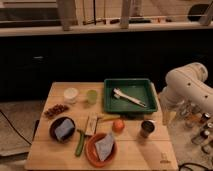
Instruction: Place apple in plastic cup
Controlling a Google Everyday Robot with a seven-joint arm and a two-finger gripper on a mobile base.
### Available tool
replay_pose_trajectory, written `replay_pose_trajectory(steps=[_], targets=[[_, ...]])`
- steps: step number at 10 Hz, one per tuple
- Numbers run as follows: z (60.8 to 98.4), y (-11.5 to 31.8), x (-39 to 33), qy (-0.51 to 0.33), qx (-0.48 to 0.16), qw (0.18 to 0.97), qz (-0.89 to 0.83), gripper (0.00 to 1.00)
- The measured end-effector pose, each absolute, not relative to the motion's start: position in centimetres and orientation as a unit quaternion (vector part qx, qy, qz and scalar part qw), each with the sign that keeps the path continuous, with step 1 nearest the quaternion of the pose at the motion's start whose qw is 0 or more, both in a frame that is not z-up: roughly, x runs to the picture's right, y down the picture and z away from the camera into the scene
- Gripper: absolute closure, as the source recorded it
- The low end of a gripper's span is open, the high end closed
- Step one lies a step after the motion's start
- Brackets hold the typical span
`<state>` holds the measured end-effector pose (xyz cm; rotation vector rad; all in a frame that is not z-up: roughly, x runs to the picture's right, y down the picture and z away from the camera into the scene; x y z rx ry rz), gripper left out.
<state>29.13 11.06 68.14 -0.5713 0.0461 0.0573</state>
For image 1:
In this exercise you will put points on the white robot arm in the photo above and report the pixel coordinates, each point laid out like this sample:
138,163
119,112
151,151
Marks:
186,83

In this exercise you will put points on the green cucumber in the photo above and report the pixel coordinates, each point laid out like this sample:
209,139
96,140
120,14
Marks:
80,145

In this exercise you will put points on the white tongs in tray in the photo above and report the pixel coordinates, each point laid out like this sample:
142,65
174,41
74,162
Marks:
118,93

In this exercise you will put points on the orange plate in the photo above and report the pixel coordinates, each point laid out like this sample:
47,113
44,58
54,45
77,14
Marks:
92,155

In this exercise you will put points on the blue cloth on plate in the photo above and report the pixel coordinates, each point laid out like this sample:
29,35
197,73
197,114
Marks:
104,146

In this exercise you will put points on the green plastic cup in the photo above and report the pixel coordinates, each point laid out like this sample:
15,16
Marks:
91,96

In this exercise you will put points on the dark brown bowl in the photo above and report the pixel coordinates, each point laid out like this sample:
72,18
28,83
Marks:
57,123

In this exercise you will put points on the blue sponge in bowl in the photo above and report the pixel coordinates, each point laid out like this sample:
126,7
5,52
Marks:
64,129

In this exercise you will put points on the metal cup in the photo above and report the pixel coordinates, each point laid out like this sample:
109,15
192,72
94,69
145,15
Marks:
147,127

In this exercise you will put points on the green plastic tray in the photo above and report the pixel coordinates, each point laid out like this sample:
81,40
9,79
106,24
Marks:
129,95

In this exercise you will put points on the yellow handled utensil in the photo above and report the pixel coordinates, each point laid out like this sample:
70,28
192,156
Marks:
108,118

